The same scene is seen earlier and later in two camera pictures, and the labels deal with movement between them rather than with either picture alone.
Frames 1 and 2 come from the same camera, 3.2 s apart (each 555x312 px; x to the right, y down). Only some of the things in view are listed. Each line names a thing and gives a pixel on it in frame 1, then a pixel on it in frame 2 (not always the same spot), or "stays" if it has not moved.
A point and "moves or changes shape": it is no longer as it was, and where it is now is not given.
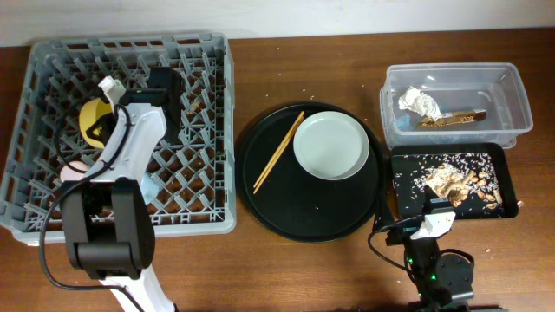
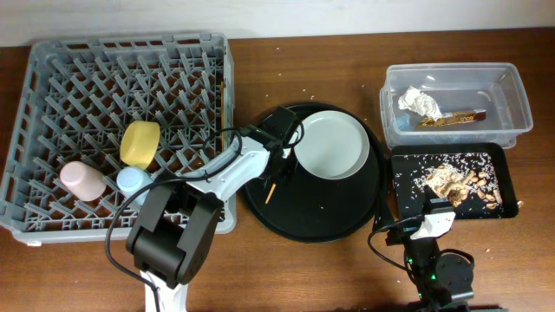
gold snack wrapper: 452,118 stays
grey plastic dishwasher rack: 191,184 stays
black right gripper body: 426,249 stays
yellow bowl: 91,111 moves or changes shape
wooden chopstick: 279,149 moves or changes shape
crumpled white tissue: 419,101 stays
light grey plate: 331,145 stays
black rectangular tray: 473,180 stays
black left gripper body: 174,132 -> 284,173
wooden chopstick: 278,153 moves or changes shape
